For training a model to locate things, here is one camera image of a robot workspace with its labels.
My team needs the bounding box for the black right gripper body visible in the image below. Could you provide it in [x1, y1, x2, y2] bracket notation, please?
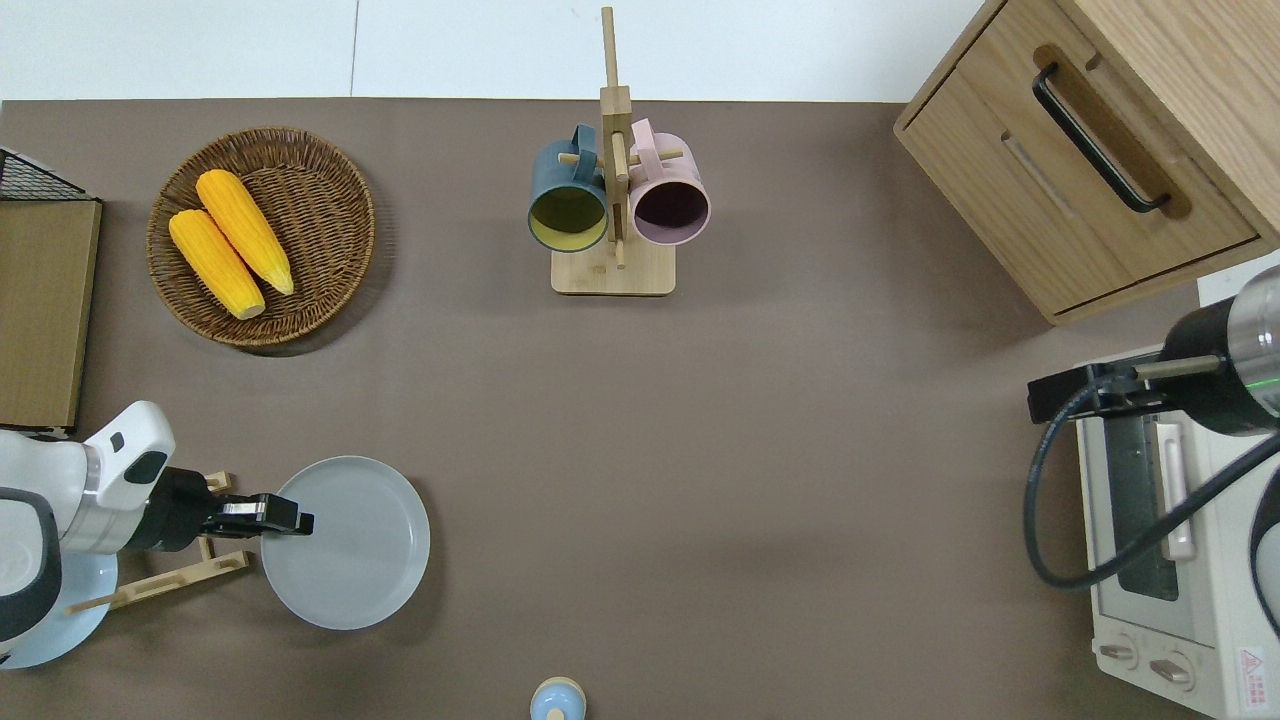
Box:
[1160, 298, 1256, 437]

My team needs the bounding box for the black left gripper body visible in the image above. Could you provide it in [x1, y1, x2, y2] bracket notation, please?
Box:
[125, 467, 217, 553]

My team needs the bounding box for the gray plate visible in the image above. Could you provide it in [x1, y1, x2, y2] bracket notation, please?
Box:
[260, 456, 431, 631]

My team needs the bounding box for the low wooden plate rack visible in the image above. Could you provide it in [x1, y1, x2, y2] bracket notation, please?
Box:
[68, 470, 249, 613]

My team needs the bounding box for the light blue plate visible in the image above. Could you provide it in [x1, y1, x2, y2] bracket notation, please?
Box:
[0, 550, 119, 669]

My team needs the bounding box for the white toaster oven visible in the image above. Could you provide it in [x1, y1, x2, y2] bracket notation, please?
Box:
[1075, 345, 1280, 720]

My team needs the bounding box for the yellow corn cob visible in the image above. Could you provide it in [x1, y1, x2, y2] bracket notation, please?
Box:
[196, 169, 295, 296]
[168, 209, 266, 320]

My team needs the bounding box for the wooden drawer cabinet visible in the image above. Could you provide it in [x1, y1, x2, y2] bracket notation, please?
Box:
[893, 0, 1280, 326]

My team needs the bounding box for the brown wicker basket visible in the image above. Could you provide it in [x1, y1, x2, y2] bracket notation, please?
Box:
[147, 127, 377, 348]

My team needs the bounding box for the blue service bell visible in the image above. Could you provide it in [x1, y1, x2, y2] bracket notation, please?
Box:
[530, 677, 587, 720]

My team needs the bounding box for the wooden mug tree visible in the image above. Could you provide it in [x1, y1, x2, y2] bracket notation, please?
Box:
[551, 7, 686, 296]

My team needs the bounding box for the dark blue mug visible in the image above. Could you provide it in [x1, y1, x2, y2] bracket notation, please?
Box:
[528, 124, 610, 253]

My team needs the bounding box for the pink mug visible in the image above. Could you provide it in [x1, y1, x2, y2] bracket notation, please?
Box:
[628, 118, 712, 247]

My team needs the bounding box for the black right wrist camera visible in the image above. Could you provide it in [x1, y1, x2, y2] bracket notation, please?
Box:
[1028, 362, 1171, 426]

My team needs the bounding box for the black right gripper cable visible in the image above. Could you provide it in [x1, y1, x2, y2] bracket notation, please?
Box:
[1022, 375, 1280, 591]

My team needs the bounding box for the wire grid shelf box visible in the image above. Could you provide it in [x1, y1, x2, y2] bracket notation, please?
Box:
[0, 148, 103, 435]

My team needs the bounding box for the black cabinet handle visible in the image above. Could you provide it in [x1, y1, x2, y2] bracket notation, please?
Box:
[1033, 63, 1171, 214]

